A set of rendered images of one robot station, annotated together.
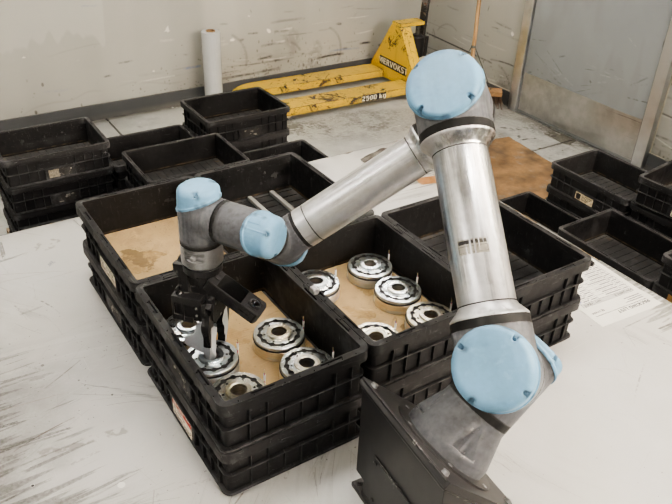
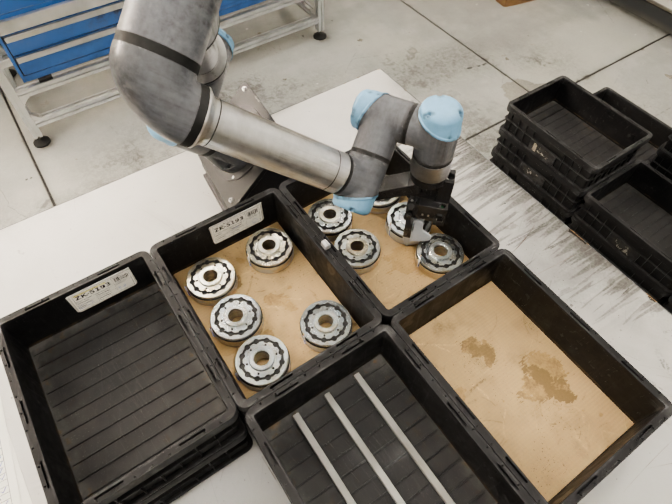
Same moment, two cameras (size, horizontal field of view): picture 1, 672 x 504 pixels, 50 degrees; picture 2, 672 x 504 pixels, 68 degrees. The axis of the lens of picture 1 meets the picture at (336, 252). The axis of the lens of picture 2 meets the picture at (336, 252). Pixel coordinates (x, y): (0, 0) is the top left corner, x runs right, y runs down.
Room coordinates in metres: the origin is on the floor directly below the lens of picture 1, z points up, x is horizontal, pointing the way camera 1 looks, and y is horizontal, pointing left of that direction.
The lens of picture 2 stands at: (1.76, 0.06, 1.75)
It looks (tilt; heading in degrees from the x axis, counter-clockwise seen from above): 55 degrees down; 180
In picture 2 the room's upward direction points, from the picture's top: straight up
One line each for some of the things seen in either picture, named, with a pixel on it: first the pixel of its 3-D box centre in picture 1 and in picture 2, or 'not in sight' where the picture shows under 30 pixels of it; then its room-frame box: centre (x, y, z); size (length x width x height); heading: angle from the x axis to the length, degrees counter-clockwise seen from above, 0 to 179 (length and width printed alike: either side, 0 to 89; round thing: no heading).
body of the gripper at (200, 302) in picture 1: (200, 288); (428, 193); (1.09, 0.25, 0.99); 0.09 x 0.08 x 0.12; 77
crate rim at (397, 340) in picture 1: (375, 276); (261, 285); (1.26, -0.08, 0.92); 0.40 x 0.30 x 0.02; 34
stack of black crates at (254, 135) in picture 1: (236, 150); not in sight; (3.05, 0.47, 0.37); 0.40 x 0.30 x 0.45; 124
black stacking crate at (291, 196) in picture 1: (281, 215); (385, 474); (1.59, 0.14, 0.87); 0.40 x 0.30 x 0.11; 34
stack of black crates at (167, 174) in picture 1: (189, 208); not in sight; (2.49, 0.58, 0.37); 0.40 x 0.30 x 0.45; 124
